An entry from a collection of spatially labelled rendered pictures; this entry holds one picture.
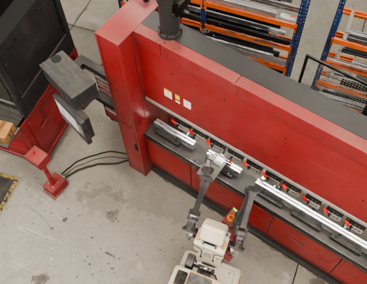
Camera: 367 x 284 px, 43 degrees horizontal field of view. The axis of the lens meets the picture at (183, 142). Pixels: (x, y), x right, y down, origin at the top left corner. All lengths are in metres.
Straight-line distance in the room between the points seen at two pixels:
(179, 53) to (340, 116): 1.28
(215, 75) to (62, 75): 1.36
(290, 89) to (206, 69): 0.63
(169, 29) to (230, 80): 0.63
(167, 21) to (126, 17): 0.46
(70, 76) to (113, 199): 1.97
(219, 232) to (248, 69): 1.34
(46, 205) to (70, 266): 0.80
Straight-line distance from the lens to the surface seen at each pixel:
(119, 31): 3.88
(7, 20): 0.26
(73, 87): 4.05
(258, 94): 3.45
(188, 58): 3.64
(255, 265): 5.30
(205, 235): 3.95
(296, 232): 4.69
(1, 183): 6.06
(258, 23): 5.62
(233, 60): 3.63
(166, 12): 3.59
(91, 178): 5.78
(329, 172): 3.76
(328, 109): 3.48
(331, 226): 4.53
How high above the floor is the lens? 5.06
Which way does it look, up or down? 59 degrees down
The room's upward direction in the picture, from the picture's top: 3 degrees counter-clockwise
